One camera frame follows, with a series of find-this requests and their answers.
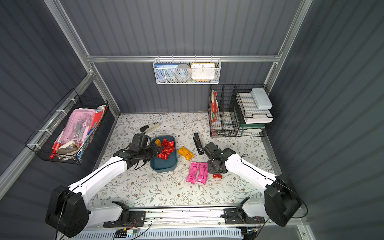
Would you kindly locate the red tea bag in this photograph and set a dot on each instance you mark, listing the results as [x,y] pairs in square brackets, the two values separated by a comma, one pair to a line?
[217,176]
[168,146]
[164,154]

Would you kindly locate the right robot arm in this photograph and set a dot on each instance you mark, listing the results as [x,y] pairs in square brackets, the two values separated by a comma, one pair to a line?
[281,200]

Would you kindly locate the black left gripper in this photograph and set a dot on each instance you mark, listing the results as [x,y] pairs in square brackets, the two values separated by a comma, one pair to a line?
[154,147]

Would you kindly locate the clear tape roll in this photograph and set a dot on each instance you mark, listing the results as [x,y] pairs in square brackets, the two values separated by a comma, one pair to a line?
[182,73]

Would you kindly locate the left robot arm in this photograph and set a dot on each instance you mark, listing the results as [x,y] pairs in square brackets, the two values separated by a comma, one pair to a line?
[68,212]

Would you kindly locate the black wire side basket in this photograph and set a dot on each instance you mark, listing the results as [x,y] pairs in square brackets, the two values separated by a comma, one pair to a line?
[46,141]

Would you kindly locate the pink pencil case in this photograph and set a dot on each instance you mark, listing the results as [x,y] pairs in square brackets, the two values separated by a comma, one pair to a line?
[79,121]

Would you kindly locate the white box on organizer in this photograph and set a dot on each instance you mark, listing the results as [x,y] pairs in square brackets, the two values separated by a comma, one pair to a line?
[261,99]

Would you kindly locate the black wire desk organizer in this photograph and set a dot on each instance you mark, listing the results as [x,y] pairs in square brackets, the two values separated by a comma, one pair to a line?
[233,111]

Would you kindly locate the white wire wall basket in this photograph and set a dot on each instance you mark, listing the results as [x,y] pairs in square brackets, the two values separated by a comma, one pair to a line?
[171,79]

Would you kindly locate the teal storage box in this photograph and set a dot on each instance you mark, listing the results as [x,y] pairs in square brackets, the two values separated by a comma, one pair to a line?
[167,160]

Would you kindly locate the yellow tea bag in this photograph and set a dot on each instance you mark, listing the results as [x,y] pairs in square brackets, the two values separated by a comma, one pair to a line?
[188,155]
[158,142]

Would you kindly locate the pink tea bag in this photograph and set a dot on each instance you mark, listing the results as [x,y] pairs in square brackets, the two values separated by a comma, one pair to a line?
[203,173]
[192,176]

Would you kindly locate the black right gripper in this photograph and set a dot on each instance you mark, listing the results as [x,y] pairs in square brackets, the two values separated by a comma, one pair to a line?
[216,167]

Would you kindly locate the white and black stapler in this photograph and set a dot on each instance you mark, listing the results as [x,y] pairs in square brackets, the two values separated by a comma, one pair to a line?
[149,128]

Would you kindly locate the blue box in basket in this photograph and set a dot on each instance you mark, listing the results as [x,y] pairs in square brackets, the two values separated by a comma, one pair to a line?
[162,70]

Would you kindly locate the yellow white clock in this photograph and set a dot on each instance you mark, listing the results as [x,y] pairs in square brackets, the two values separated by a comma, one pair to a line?
[203,71]

